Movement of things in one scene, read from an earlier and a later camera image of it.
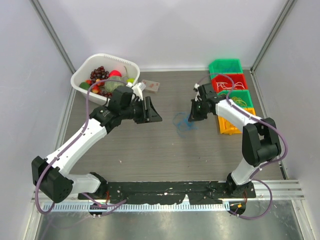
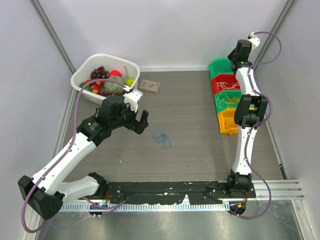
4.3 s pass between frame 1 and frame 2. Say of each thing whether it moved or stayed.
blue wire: moved
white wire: stayed
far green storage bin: stayed
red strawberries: stayed
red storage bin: stayed
